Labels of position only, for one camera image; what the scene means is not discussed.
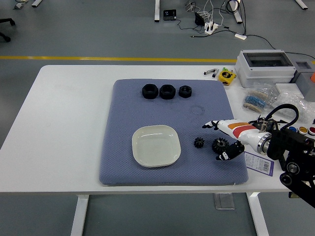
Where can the white orange right robot hand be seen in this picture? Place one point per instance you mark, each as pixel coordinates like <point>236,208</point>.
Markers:
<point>242,132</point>

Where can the large black gear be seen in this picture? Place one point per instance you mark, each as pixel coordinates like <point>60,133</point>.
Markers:
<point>219,145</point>

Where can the small black gear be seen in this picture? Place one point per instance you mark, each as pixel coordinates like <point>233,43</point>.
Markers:
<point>199,142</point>

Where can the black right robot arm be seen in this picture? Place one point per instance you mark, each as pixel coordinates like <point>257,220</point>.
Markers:
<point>292,147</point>

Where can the white push-button control box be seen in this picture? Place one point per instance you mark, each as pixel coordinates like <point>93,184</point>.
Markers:
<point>302,129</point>

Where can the flat white box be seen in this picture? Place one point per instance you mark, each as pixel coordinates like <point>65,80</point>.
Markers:
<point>288,89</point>

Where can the small black hex nut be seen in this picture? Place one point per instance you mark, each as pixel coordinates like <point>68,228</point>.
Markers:
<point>185,91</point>

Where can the small grey box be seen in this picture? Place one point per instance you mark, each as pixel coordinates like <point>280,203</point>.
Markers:
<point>304,76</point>

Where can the large black hex nut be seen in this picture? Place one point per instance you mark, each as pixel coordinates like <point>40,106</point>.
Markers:
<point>167,92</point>
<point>149,91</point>

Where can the purple-edged label card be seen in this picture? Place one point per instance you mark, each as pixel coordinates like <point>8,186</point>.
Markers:
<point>257,163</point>

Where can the bag of blue resistors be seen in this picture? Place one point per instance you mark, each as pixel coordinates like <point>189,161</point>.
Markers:
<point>256,99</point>

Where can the yellow tape measure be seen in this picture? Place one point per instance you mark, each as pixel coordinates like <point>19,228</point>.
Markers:
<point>227,77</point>

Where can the bag of white parts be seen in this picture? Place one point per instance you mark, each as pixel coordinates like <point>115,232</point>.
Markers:
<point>292,98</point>

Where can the small white blue stick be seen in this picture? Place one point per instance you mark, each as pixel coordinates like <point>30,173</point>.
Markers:
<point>215,72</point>

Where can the black silver marker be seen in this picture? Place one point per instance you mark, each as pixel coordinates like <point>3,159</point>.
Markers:
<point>208,72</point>

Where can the clear plastic holder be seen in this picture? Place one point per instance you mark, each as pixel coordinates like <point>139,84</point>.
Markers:
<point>224,201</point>

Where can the black yellow terminal strip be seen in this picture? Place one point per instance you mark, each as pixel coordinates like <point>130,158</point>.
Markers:
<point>292,195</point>

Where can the white square plate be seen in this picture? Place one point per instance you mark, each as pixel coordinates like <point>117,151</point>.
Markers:
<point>156,146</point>

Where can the orange object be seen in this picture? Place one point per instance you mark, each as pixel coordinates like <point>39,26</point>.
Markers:
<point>313,77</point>

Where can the white power adapter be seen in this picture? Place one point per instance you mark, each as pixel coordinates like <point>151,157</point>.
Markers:
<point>240,36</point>

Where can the white power strip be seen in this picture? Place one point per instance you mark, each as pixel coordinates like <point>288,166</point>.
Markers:
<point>211,27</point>

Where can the blue-grey quilted mat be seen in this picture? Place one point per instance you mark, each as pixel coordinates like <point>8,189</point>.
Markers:
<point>128,110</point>

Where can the white desk leg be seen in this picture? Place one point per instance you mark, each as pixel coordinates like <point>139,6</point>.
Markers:
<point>156,11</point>
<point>237,13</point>

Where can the black power adapter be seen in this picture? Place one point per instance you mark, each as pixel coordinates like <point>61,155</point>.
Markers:
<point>199,19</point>

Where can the black device with screen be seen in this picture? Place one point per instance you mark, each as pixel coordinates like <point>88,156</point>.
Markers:
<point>169,14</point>

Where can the white desk foot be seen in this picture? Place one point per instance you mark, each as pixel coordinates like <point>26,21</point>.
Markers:
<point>301,3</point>
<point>37,2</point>

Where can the white table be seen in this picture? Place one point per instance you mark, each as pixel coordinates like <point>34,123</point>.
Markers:
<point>61,123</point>

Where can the black office chair base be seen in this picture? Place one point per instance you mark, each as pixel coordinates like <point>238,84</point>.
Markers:
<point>6,23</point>

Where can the grey electrical enclosure box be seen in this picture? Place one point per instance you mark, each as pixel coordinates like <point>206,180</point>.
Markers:
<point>261,73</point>

